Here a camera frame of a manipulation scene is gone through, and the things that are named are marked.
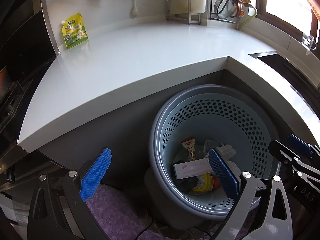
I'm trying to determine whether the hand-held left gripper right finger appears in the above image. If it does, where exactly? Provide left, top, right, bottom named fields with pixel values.
left=208, top=148, right=293, bottom=240

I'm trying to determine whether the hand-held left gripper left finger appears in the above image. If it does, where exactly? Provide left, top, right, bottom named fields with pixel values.
left=27, top=147, right=112, bottom=240

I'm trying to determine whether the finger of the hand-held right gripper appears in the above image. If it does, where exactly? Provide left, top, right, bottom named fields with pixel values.
left=269, top=140, right=302, bottom=166
left=287, top=134, right=320, bottom=157

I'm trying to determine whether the white plastic bag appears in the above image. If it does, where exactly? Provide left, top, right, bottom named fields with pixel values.
left=203, top=139, right=237, bottom=160

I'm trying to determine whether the clear pink blister package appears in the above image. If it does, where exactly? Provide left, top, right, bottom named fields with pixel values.
left=173, top=158, right=213, bottom=180

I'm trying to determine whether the brown snack wrapper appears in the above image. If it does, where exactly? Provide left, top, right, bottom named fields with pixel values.
left=181, top=137, right=197, bottom=162

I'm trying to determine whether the perforated light blue waste basket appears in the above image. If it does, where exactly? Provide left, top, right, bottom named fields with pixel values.
left=149, top=84, right=288, bottom=230

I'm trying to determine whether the purple shaggy rug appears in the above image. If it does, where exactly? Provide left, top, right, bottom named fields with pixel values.
left=86, top=184, right=215, bottom=240

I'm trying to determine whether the black kitchen sink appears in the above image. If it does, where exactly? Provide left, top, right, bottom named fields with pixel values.
left=249, top=51, right=320, bottom=90

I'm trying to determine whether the printed glass mug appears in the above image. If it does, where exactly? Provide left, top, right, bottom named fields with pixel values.
left=301, top=33, right=315, bottom=50

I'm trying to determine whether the dark framed window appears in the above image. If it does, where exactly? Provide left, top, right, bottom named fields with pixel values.
left=255, top=0, right=320, bottom=45

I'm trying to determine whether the black stove unit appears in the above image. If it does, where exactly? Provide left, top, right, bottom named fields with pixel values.
left=0, top=0, right=59, bottom=153

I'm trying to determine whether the yellow green spout pouch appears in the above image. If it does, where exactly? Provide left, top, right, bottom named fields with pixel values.
left=61, top=12, right=89, bottom=50

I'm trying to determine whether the metal cutting board stand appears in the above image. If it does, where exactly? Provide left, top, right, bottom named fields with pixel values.
left=166, top=0, right=201, bottom=25

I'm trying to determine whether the blue white bottle brush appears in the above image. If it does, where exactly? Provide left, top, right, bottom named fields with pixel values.
left=129, top=0, right=140, bottom=17

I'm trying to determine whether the black cable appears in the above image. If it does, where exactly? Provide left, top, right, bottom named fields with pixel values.
left=135, top=216, right=154, bottom=240

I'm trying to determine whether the gas valve with yellow hose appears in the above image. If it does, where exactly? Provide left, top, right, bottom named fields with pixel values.
left=235, top=0, right=258, bottom=29

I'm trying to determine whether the pot lid with brown handle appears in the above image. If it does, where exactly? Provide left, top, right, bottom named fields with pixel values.
left=214, top=0, right=244, bottom=19

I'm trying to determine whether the black wire lid rack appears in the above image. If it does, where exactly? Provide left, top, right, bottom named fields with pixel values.
left=209, top=0, right=242, bottom=22

